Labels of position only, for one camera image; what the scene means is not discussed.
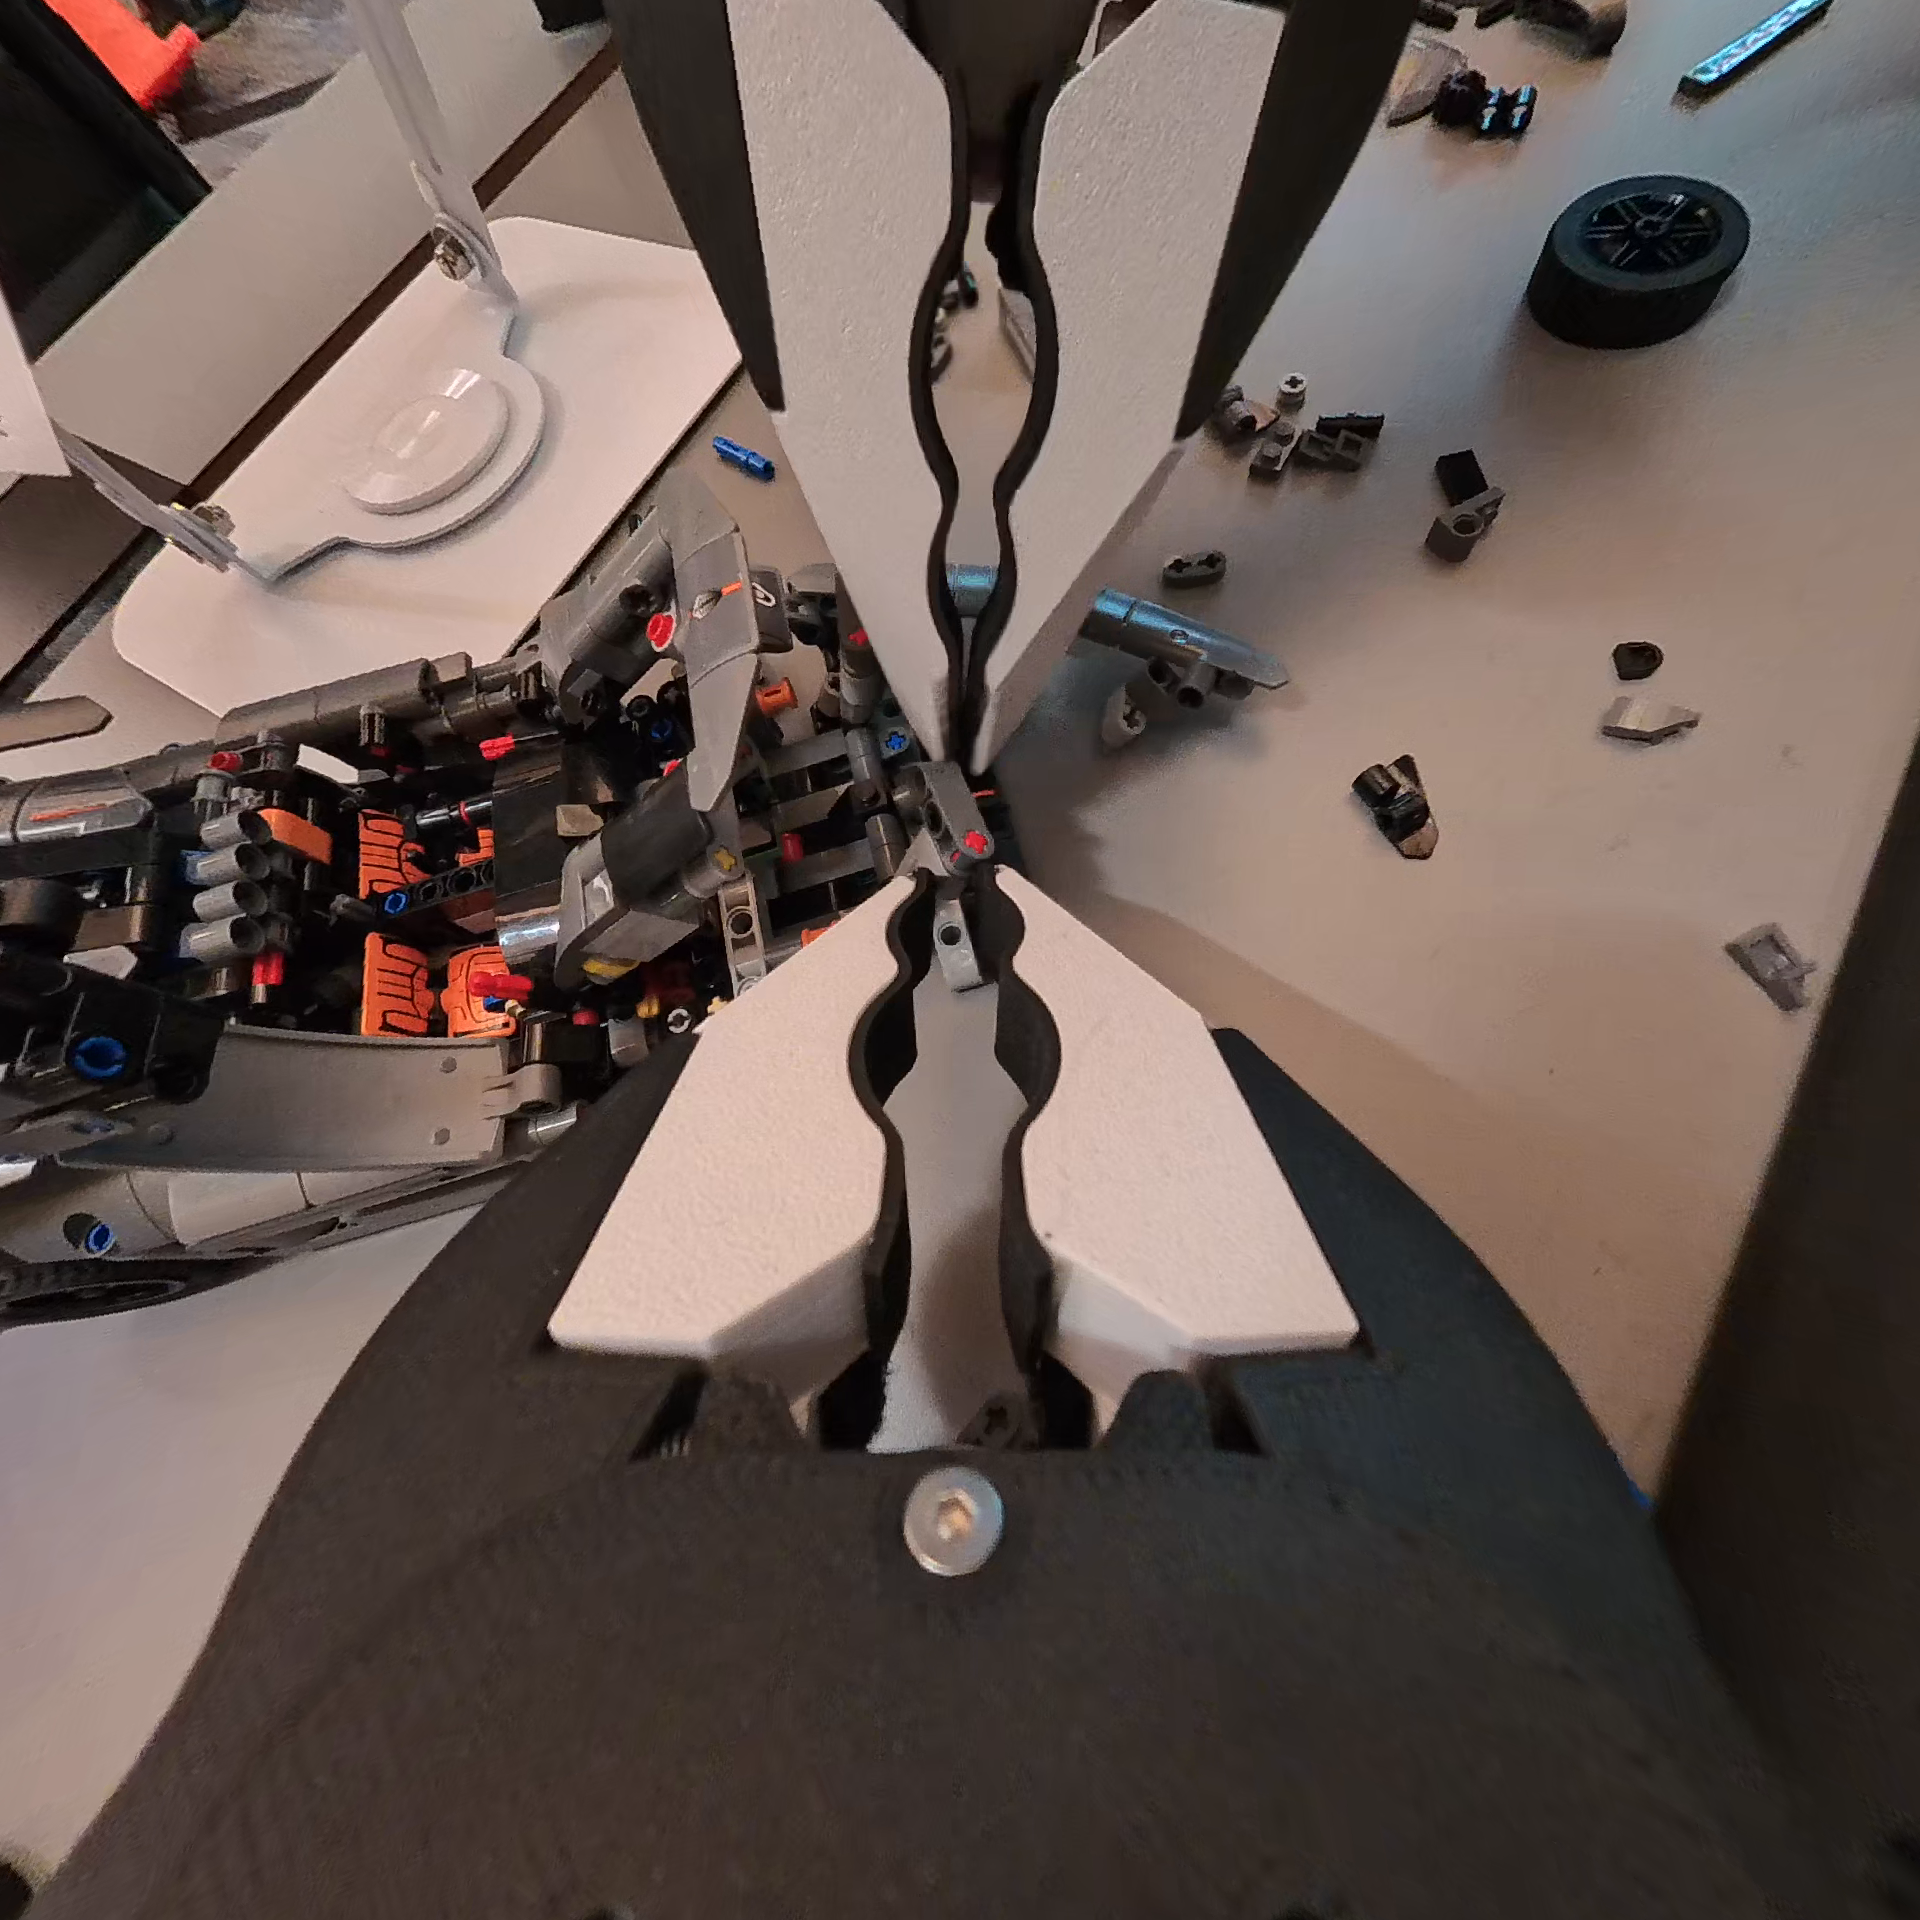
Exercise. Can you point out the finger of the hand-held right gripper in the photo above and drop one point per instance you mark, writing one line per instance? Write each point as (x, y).
(1140, 300)
(840, 300)

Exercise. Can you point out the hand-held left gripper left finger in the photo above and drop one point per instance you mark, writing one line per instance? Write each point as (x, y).
(735, 1184)

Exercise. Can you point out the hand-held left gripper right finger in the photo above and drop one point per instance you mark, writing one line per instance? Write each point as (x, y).
(1171, 1184)

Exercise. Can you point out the grey lego car model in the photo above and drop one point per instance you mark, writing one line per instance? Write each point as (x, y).
(375, 1096)

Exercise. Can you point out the small dark grey lego connector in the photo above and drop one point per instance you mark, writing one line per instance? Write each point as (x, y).
(937, 354)

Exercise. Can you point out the grey lego panel piece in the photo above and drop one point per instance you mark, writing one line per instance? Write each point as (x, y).
(1020, 324)

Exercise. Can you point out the blue lego pin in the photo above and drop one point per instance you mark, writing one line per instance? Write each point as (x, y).
(743, 459)

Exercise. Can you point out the dark grey curved lego piece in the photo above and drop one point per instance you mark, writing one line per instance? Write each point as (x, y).
(1417, 78)

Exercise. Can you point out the pile of small lego parts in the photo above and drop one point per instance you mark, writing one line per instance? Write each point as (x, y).
(1341, 447)

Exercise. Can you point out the black lego connector pair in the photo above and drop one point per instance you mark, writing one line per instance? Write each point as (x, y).
(1492, 107)

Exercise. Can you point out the grey oval lego connector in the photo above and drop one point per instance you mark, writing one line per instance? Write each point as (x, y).
(1195, 567)

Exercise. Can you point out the black lego slope brick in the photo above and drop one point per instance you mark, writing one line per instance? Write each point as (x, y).
(1459, 474)

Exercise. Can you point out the grey lego tube assembly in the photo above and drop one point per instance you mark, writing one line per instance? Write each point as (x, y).
(1154, 619)

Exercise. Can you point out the grey curved lego panel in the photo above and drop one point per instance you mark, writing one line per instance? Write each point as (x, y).
(1568, 19)

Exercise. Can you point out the dark grey lego pin connector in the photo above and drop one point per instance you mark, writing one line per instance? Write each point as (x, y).
(1468, 528)

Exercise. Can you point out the black lego wheel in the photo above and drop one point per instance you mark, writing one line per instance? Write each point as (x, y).
(1634, 255)

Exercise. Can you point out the black lego wedge piece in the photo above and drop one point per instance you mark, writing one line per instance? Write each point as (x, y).
(1401, 810)

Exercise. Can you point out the black striped lego tile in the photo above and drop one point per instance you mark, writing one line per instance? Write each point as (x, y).
(1756, 45)

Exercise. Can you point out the small black rounded lego piece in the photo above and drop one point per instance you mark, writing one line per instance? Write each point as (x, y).
(1634, 658)

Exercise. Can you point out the light grey lego wedge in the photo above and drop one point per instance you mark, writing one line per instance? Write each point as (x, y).
(1651, 716)

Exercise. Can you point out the grey lego plate piece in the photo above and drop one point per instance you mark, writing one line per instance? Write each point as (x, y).
(1770, 960)

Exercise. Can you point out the orange plastic object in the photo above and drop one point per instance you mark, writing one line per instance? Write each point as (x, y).
(141, 54)

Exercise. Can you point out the black box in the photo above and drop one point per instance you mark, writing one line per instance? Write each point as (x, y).
(76, 196)

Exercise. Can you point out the white instruction booklet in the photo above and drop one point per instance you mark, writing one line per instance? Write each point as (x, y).
(23, 406)

